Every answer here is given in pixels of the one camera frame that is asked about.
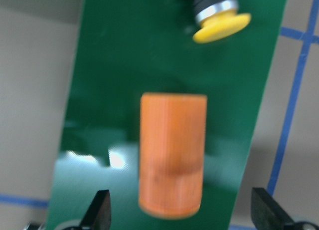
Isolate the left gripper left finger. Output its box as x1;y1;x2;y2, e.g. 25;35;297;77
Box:
59;190;112;230

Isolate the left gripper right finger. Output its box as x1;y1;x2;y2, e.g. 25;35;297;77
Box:
251;188;295;230

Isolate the yellow mushroom push button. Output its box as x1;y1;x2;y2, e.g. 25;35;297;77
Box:
192;0;252;44

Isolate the green conveyor belt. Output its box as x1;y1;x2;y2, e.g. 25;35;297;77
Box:
46;0;286;230

